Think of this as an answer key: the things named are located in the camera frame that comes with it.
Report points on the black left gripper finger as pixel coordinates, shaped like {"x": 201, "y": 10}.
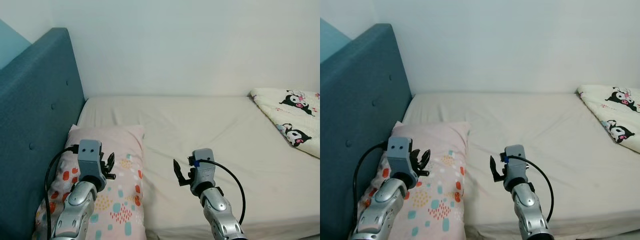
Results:
{"x": 415, "y": 160}
{"x": 426, "y": 159}
{"x": 111, "y": 161}
{"x": 104, "y": 162}

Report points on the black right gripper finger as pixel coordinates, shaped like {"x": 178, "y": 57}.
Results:
{"x": 178, "y": 171}
{"x": 493, "y": 170}

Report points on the pink patterned pillow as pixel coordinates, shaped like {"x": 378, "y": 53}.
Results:
{"x": 445, "y": 210}
{"x": 125, "y": 210}

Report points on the cream cartoon print blanket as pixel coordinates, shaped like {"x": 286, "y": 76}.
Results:
{"x": 595, "y": 100}
{"x": 265, "y": 102}

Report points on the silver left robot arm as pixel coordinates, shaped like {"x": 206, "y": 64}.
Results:
{"x": 382, "y": 210}
{"x": 75, "y": 215}

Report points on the beige sheeted mattress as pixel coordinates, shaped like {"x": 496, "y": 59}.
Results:
{"x": 540, "y": 130}
{"x": 210, "y": 135}

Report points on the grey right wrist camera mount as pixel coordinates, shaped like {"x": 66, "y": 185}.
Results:
{"x": 204, "y": 170}
{"x": 515, "y": 167}

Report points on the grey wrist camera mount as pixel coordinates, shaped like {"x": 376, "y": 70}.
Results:
{"x": 204, "y": 170}
{"x": 399, "y": 155}
{"x": 90, "y": 157}
{"x": 515, "y": 167}

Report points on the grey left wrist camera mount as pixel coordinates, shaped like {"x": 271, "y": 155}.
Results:
{"x": 90, "y": 157}
{"x": 399, "y": 155}

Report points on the blue upholstered bed frame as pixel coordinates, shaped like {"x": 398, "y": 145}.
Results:
{"x": 40, "y": 100}
{"x": 360, "y": 100}

